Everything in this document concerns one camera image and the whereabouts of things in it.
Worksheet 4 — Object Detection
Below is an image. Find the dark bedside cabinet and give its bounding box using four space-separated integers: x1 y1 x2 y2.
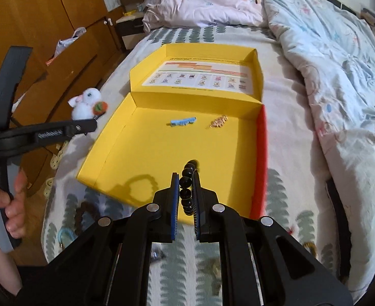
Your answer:
115 12 147 50

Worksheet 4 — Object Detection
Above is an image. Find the printed instruction sheet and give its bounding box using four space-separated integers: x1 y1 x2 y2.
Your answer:
142 60 254 95

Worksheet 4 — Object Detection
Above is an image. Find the black bead bracelet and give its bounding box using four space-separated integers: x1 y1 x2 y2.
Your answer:
178 159 201 216

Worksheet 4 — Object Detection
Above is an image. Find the orange wooden wardrobe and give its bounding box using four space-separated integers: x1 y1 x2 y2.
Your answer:
0 0 128 262

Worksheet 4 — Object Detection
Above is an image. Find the white plush bunny clip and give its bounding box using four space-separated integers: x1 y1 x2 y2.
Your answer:
68 88 108 120

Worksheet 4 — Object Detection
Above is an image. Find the leaf pattern bed sheet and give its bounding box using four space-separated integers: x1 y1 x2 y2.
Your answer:
41 25 339 305

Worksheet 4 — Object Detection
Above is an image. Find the person left hand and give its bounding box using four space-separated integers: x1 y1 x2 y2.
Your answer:
0 169 28 239

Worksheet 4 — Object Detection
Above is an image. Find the floral white quilt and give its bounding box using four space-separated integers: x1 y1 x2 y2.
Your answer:
263 0 375 300

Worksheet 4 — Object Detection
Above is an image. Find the white plastic bag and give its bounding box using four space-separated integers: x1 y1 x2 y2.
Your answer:
54 27 86 57

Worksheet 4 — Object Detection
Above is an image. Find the yellow cardboard box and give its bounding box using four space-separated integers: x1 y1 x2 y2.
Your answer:
77 43 268 219

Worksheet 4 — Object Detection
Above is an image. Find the person left forearm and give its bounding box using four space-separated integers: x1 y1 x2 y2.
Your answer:
0 250 23 296

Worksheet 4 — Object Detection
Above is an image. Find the gold rhinestone hair clip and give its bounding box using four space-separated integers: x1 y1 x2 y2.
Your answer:
209 115 228 128

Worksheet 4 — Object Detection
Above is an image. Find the light blue hair clip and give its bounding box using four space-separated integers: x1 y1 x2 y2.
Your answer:
170 117 196 127

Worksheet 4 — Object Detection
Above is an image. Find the light blue bangle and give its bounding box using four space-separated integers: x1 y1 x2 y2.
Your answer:
57 227 77 250

